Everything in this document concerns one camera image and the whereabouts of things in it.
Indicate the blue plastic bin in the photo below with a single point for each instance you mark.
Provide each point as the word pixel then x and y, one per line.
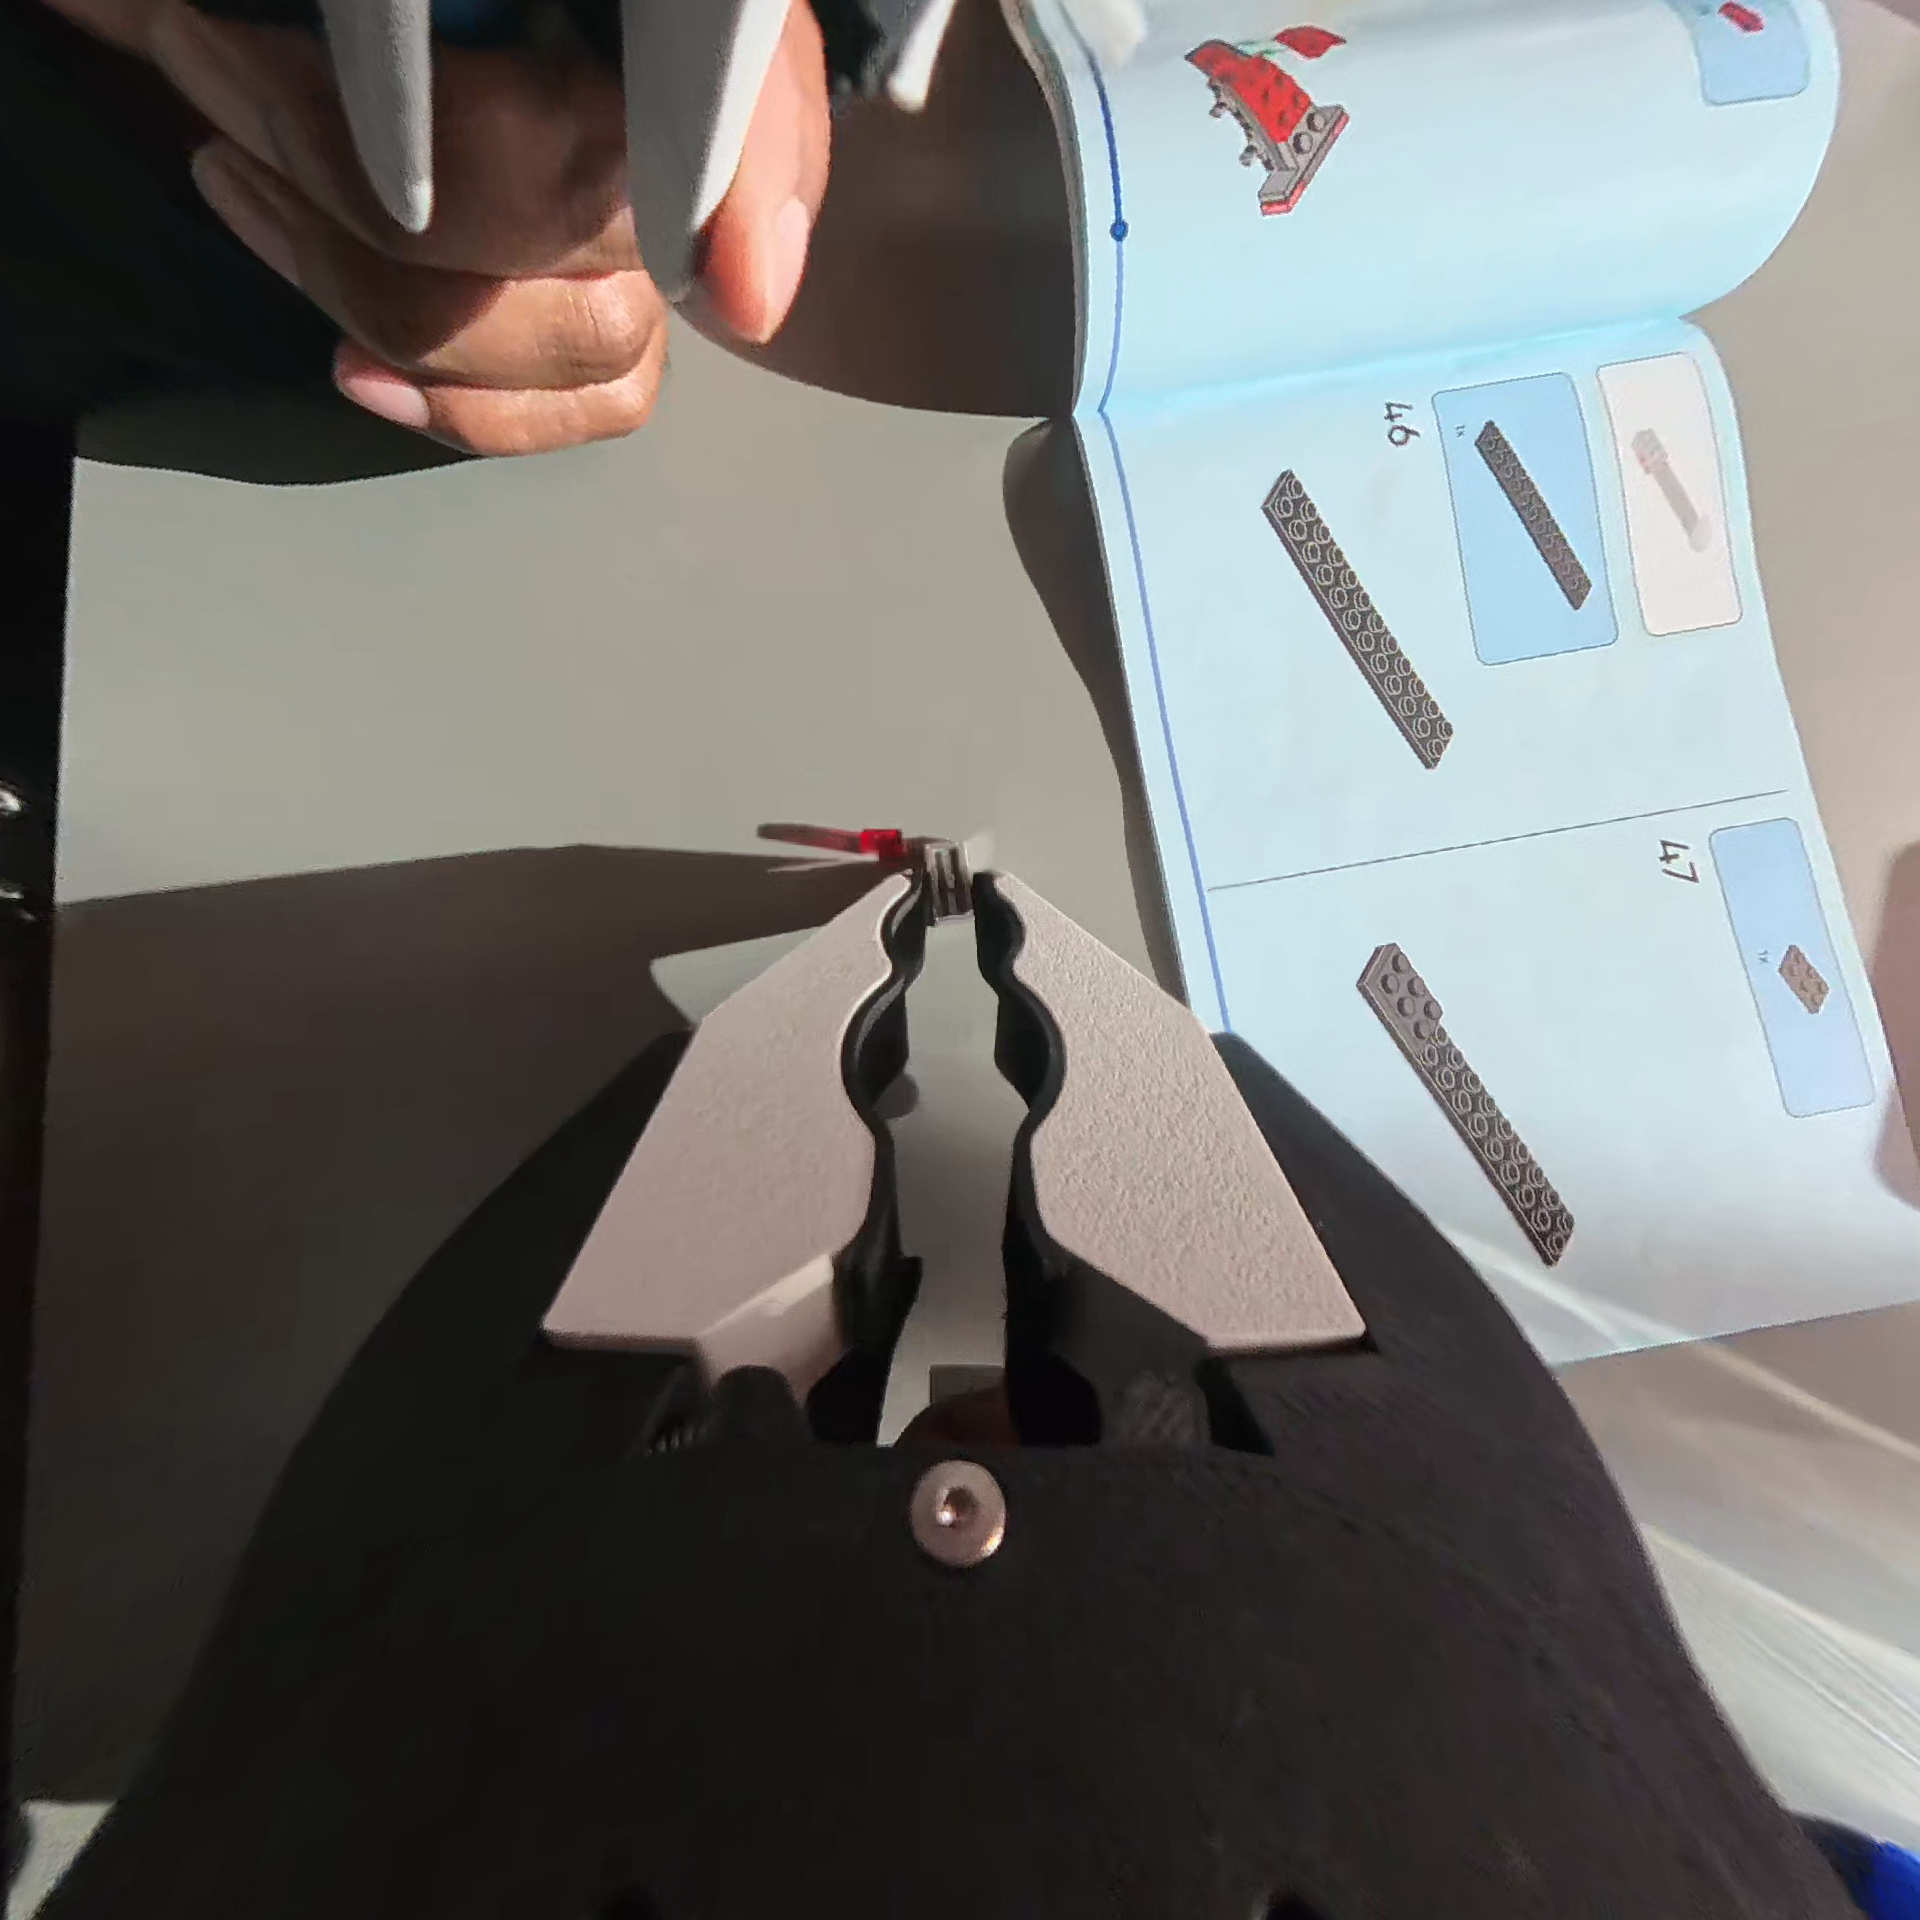
pixel 1875 1882

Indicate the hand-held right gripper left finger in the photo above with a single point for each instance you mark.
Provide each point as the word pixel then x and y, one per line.
pixel 721 1185

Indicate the red brick plate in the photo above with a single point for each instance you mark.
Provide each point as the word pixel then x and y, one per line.
pixel 875 843

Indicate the light blue instruction booklet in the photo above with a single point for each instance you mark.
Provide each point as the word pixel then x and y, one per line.
pixel 1500 749

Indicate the person's left forearm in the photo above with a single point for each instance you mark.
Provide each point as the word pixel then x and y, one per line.
pixel 120 269

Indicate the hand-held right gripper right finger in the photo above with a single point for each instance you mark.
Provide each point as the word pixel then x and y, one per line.
pixel 1171 1201

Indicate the person's left hand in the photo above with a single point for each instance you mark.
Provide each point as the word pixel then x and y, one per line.
pixel 524 316

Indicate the grey bracket brick plate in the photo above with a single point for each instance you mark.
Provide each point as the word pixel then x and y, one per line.
pixel 948 878

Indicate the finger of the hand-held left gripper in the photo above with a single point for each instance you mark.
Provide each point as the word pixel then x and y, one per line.
pixel 683 120
pixel 389 106

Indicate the grey desk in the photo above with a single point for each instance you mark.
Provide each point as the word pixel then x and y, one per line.
pixel 452 645

